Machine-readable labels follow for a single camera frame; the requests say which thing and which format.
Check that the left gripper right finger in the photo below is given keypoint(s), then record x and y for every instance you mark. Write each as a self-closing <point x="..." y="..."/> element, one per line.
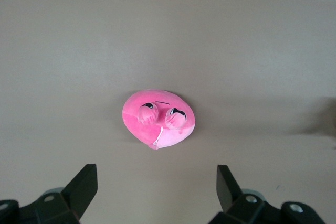
<point x="227" y="192"/>

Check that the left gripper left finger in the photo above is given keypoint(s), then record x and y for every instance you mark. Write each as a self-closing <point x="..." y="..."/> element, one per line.
<point x="78" y="192"/>

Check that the round pink plush toy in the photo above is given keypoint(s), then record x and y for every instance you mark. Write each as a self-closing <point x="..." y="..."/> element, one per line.
<point x="147" y="127"/>

